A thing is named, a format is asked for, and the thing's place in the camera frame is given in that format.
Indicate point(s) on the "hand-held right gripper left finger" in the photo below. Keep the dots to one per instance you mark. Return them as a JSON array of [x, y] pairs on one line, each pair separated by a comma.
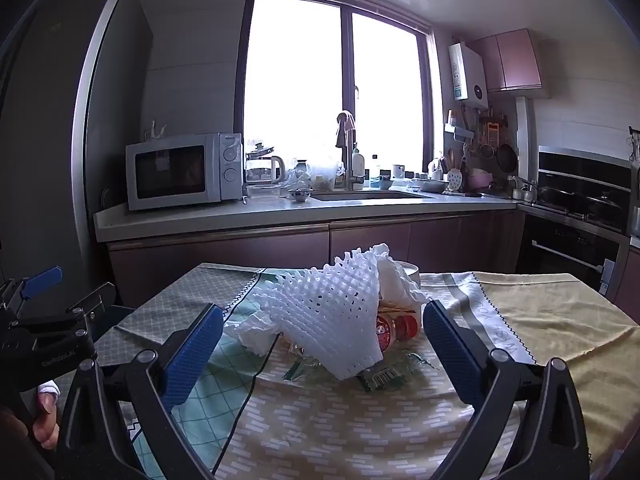
[[192, 360]]

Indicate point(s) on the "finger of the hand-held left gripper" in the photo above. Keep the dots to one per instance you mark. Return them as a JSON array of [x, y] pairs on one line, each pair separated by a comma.
[[42, 281], [75, 310]]

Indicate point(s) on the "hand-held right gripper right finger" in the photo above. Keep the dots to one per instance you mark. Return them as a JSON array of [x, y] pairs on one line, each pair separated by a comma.
[[452, 357]]

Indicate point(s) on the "clear bottle red label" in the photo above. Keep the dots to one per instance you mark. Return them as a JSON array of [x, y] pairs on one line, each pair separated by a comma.
[[395, 332]]

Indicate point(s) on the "crushed clear bottle green label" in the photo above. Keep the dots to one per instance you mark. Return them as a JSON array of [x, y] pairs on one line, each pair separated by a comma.
[[390, 375]]

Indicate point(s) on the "white tissue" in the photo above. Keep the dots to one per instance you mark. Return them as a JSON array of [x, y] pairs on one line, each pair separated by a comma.
[[255, 335]]

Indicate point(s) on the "white paper cup blue print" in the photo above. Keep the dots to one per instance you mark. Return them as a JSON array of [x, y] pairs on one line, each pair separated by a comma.
[[411, 272]]

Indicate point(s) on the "white foam fruit net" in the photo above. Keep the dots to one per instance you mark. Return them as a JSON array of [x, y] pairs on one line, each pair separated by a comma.
[[325, 310]]

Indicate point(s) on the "person's left hand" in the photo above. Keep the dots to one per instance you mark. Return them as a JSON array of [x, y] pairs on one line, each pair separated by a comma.
[[45, 420]]

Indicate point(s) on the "patterned yellow green tablecloth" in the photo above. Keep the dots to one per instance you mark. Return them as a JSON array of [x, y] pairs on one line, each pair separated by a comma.
[[350, 425]]

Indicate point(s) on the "black integrated stove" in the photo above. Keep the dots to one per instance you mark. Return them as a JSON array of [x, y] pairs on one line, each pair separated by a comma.
[[575, 240]]

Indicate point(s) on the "white microwave oven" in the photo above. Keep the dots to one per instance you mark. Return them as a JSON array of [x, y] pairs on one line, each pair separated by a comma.
[[175, 172]]

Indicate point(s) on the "grey refrigerator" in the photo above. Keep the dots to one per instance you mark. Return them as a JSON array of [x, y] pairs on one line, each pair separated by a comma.
[[60, 110]]

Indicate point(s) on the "pink pot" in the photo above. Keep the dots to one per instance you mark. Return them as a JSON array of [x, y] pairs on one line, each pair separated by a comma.
[[479, 181]]

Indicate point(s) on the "white dotted trivet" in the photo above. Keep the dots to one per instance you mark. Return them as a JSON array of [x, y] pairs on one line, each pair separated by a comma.
[[454, 179]]

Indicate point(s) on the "small steel kettle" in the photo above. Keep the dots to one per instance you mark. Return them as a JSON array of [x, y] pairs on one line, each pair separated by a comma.
[[526, 193]]

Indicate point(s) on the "kitchen sink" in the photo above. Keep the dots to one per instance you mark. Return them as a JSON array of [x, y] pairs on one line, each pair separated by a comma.
[[375, 195]]

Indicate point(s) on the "clear glass bowl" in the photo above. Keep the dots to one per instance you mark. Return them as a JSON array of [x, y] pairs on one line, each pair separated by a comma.
[[264, 192]]

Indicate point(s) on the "small white ornament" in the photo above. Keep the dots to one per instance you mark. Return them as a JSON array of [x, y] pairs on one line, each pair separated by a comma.
[[157, 130]]

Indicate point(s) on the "white mug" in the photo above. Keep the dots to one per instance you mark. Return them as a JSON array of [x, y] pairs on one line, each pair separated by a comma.
[[398, 171]]

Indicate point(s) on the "small patterned bowl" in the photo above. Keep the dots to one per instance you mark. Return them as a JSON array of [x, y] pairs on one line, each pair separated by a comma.
[[300, 195]]

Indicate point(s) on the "glass kettle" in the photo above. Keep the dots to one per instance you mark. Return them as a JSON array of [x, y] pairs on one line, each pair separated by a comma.
[[262, 167]]

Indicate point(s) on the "hanging frying pan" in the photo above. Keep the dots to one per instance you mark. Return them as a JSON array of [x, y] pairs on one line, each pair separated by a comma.
[[506, 157]]

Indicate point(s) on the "white soap bottle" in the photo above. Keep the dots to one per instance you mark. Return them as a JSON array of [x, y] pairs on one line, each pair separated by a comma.
[[358, 162]]

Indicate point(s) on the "metal kitchen faucet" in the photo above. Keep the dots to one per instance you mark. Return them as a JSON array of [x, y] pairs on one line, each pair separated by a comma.
[[347, 165]]

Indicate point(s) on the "clear plastic container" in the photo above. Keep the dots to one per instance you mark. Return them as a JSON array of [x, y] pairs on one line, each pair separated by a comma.
[[323, 177]]

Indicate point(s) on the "pink cloth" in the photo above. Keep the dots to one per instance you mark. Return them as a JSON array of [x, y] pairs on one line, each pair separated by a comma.
[[345, 127]]

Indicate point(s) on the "white water heater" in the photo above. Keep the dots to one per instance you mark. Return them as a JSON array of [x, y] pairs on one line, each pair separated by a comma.
[[467, 72]]

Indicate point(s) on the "kitchen window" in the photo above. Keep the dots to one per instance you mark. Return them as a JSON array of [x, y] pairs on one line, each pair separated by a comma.
[[340, 85]]

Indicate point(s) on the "pink wall cabinet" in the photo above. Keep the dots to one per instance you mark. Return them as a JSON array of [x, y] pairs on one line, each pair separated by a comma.
[[512, 60]]

